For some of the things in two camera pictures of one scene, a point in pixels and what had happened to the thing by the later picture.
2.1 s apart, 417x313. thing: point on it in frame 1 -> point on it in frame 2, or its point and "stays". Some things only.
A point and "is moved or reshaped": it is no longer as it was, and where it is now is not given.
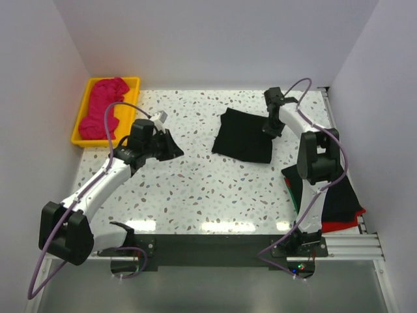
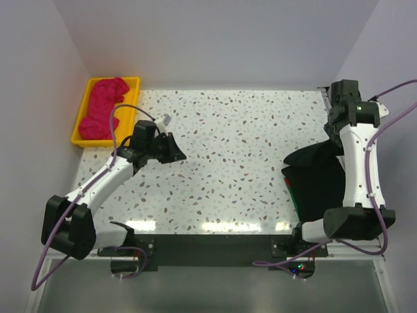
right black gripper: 272,125 -> 333,134
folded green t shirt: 291,195 stays
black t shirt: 240,135 is moved or reshaped
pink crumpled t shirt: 103,92 stays
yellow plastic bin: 124,113 stays
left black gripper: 166,145 stays
